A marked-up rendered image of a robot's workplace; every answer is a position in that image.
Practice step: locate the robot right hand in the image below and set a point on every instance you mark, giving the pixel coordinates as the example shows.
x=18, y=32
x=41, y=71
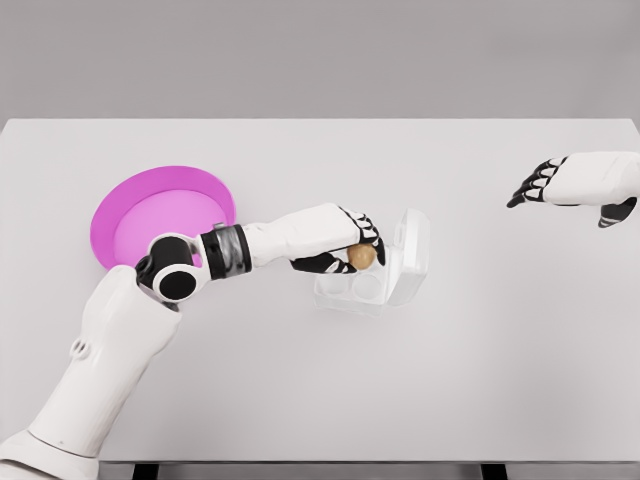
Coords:
x=580, y=182

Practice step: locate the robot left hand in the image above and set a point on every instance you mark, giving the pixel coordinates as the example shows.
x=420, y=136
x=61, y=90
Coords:
x=325, y=227

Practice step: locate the brown egg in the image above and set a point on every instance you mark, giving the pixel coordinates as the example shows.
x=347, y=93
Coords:
x=362, y=256

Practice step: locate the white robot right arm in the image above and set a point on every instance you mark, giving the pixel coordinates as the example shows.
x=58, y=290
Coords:
x=629, y=172

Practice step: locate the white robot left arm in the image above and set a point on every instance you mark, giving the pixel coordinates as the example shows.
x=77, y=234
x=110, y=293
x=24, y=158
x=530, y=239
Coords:
x=115, y=320

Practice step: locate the clear plastic egg box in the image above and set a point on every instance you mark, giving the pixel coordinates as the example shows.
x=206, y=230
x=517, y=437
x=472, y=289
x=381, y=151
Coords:
x=390, y=272

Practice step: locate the pink round plate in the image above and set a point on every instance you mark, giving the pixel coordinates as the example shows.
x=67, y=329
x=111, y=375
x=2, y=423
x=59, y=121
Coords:
x=165, y=210

